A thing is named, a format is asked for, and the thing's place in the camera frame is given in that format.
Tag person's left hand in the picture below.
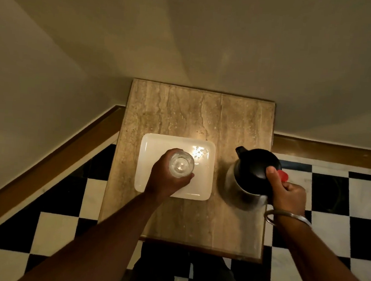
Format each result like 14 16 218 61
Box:
144 146 197 201

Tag person's right hand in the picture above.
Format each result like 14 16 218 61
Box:
262 166 310 218

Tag clear drinking glass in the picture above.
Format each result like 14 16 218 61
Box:
168 149 196 180

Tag black steel thermos jug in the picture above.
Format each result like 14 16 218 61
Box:
222 145 291 215

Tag person's right forearm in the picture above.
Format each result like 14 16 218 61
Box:
269 212 371 281

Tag person's left forearm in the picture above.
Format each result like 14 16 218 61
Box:
16 180 172 281

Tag white rectangular tray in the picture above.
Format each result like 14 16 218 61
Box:
133 132 217 202

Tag silver bangle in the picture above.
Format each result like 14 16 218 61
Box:
263 208 314 230

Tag marble top side table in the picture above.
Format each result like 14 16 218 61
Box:
95 76 278 264

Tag person's dark trousers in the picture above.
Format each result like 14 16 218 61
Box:
125 239 254 281

